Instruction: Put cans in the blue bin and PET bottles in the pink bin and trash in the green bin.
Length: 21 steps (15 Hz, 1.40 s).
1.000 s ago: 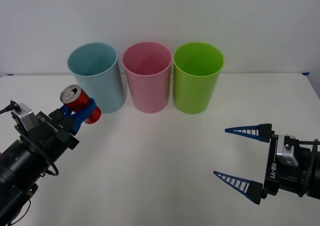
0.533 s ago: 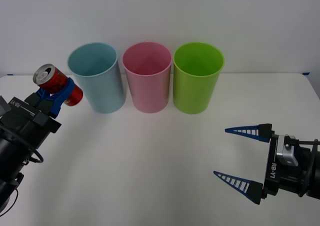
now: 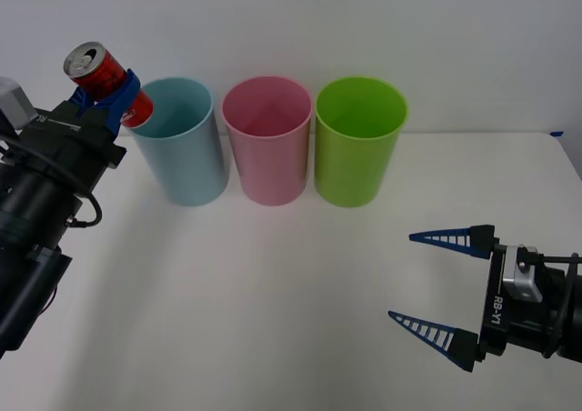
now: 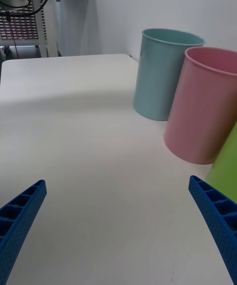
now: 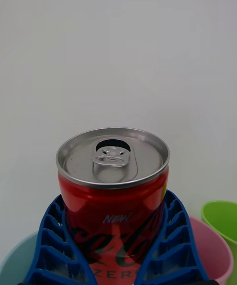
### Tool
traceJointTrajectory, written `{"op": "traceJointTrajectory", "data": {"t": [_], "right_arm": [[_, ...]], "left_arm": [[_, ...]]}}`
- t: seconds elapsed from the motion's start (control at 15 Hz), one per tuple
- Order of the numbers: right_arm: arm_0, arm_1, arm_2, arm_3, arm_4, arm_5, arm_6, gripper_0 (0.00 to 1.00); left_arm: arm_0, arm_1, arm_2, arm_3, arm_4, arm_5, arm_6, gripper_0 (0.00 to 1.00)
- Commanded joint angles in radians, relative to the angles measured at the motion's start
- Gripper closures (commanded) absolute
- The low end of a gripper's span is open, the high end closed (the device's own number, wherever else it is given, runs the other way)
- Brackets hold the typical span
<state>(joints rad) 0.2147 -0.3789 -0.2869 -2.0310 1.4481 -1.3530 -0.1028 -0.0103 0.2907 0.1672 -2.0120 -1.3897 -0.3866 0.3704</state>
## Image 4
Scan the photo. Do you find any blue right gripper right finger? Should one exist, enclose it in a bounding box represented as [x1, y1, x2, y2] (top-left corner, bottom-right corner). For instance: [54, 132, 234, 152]
[188, 175, 237, 285]

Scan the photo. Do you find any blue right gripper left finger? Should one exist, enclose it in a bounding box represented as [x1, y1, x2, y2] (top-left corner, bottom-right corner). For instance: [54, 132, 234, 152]
[0, 179, 47, 285]

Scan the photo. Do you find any yellow-green plastic bin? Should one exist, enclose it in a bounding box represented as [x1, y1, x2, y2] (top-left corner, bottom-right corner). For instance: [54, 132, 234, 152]
[205, 122, 237, 204]

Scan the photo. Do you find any pink plastic bin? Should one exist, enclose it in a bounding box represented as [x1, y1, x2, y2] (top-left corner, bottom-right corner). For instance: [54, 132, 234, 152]
[163, 46, 237, 165]

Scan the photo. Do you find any pale blue plastic bin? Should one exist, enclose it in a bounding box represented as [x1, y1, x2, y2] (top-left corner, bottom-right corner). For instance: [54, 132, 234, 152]
[133, 28, 206, 121]

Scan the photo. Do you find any grey rack of small drawers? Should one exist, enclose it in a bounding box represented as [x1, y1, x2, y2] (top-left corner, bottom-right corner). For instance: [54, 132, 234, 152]
[0, 0, 60, 58]

